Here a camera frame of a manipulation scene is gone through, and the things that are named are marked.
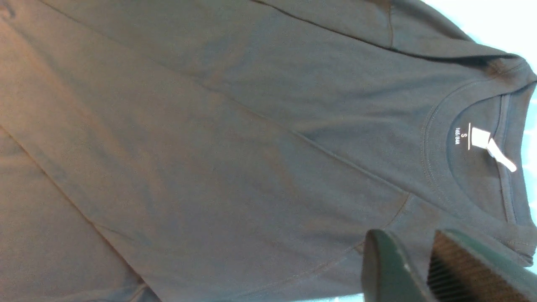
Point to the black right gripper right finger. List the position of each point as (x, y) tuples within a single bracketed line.
[(463, 269)]

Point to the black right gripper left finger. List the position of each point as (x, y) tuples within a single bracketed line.
[(387, 272)]

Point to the gray long sleeve shirt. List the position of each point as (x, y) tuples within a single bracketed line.
[(240, 150)]

